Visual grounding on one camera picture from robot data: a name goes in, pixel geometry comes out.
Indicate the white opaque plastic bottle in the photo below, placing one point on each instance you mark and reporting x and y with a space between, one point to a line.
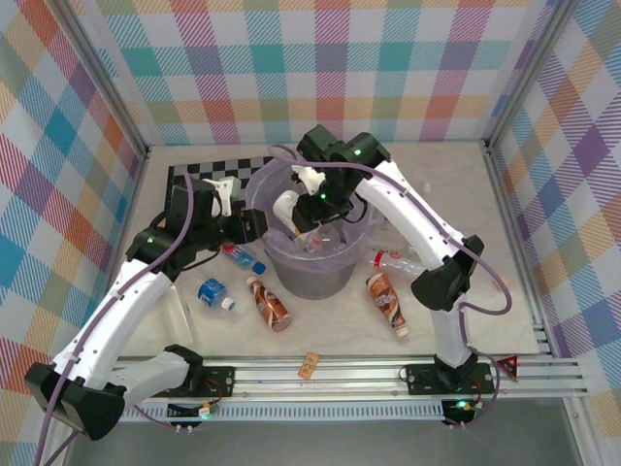
284 206

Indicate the blue bottle with red flower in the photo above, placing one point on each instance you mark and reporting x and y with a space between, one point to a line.
238 255

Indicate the small blue-label white-cap bottle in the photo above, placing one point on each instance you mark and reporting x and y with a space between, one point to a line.
211 291

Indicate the brown coffee bottle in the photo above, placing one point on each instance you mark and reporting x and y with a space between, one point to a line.
269 306
385 303

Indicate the clear white-cap red-label bottle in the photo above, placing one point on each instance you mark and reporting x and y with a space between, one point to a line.
388 255

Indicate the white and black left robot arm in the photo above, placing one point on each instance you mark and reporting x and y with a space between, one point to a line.
121 310

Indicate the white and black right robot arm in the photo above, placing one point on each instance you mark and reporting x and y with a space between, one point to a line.
417 213

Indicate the black and grey checkerboard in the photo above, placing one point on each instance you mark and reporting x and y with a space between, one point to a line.
223 169

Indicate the orange wooden tag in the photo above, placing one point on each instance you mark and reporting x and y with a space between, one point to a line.
308 366

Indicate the small controller board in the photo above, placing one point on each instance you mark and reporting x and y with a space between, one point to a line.
191 412
461 408

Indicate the small wooden block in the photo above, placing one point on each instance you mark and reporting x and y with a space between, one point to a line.
500 282

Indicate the red triangle sign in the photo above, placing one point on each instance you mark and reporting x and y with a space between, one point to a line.
508 366

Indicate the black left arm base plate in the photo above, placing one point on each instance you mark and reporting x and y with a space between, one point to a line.
218 376

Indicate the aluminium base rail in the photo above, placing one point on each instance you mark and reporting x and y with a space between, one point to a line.
339 376

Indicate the aluminium frame post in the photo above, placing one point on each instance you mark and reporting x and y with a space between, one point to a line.
109 77
527 73

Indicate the aluminium side rail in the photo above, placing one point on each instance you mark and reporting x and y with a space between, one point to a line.
518 242

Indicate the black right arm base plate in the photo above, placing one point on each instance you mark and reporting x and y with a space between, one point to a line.
422 378

